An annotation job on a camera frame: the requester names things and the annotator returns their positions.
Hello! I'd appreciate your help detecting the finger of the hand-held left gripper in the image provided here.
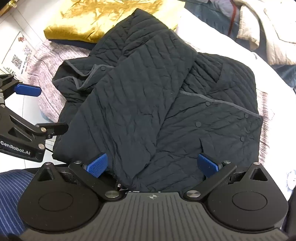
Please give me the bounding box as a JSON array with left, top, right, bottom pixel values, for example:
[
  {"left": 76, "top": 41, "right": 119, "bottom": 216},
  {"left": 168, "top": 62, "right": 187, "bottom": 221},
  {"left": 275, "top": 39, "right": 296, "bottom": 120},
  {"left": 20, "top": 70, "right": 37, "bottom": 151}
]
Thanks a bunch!
[
  {"left": 0, "top": 105, "right": 69, "bottom": 140},
  {"left": 0, "top": 74, "right": 42, "bottom": 98}
]

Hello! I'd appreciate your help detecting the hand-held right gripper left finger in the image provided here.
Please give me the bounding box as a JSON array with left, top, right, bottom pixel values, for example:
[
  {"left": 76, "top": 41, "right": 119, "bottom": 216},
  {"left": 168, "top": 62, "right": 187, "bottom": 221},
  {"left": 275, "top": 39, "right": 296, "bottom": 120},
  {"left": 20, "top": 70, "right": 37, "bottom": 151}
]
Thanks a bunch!
[{"left": 35, "top": 153, "right": 126, "bottom": 201}]

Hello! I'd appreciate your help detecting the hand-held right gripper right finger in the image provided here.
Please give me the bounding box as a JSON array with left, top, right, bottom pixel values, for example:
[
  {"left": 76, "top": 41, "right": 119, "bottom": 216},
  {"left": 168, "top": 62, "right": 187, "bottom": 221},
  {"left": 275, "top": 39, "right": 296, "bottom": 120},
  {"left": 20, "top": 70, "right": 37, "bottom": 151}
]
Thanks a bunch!
[{"left": 183, "top": 153, "right": 269, "bottom": 201}]

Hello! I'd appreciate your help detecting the black quilted jacket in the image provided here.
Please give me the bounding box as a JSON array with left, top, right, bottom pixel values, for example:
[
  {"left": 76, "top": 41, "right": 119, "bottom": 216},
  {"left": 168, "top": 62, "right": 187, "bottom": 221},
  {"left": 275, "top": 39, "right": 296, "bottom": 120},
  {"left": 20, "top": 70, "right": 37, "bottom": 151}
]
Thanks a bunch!
[{"left": 51, "top": 8, "right": 264, "bottom": 193}]

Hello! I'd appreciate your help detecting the pink knit blanket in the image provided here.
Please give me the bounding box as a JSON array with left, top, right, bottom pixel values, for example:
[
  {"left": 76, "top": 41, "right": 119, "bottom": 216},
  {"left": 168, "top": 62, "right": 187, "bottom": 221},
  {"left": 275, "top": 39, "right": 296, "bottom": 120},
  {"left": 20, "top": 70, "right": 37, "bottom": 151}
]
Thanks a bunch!
[{"left": 27, "top": 40, "right": 279, "bottom": 166}]

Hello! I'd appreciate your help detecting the paper sheet with red print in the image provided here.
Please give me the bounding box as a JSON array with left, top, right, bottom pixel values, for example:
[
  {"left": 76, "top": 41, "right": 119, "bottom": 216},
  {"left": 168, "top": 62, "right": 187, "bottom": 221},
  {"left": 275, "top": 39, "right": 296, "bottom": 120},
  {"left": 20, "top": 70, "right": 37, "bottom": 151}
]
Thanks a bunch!
[{"left": 0, "top": 30, "right": 45, "bottom": 82}]

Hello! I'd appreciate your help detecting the person's blue striped trouser leg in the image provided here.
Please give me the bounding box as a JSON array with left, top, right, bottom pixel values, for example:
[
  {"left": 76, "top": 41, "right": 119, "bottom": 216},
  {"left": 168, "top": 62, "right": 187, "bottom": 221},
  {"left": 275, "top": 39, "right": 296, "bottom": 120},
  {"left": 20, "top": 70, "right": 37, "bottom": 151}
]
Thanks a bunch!
[{"left": 0, "top": 170, "right": 41, "bottom": 241}]

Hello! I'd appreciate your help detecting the navy cloth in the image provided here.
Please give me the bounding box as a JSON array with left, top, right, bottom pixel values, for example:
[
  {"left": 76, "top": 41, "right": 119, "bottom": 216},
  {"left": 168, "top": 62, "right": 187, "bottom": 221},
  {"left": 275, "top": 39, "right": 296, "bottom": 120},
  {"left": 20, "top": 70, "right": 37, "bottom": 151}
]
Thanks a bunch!
[{"left": 50, "top": 39, "right": 100, "bottom": 50}]

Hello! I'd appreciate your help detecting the golden yellow cloth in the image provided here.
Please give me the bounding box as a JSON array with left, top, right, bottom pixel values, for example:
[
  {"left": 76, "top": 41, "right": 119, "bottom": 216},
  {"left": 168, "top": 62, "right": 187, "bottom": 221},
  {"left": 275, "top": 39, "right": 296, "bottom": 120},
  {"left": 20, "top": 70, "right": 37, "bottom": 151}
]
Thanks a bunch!
[{"left": 44, "top": 0, "right": 185, "bottom": 44}]

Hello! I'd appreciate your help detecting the white lettered bed sheet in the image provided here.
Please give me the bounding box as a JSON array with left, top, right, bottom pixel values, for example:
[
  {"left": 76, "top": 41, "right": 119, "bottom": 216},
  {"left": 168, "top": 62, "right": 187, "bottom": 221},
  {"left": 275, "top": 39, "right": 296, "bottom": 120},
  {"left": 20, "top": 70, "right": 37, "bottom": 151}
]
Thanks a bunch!
[{"left": 172, "top": 8, "right": 296, "bottom": 202}]

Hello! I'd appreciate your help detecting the teal garment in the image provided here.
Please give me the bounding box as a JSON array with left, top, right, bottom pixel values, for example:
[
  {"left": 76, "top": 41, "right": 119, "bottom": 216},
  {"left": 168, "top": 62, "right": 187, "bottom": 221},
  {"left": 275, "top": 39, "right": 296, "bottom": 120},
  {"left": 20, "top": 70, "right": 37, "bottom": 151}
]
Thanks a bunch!
[{"left": 184, "top": 0, "right": 296, "bottom": 90}]

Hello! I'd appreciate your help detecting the beige quilted jacket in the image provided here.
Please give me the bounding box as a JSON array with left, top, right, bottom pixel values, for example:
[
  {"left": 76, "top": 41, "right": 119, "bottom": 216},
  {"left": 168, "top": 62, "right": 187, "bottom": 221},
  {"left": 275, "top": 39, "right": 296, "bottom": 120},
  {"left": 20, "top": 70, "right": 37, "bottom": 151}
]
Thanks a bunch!
[{"left": 236, "top": 0, "right": 296, "bottom": 66}]

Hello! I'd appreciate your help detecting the grey purple garment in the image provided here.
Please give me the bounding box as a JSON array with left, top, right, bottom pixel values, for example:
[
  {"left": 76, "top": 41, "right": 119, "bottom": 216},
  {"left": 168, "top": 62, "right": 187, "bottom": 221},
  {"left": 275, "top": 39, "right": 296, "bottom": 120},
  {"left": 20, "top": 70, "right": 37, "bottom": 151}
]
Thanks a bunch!
[{"left": 218, "top": 0, "right": 241, "bottom": 36}]

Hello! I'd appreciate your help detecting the red strap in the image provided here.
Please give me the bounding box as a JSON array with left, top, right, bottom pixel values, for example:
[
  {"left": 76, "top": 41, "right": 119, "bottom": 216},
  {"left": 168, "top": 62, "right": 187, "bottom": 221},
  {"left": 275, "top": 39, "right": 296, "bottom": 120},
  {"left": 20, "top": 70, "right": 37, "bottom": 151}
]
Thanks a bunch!
[{"left": 227, "top": 3, "right": 237, "bottom": 36}]

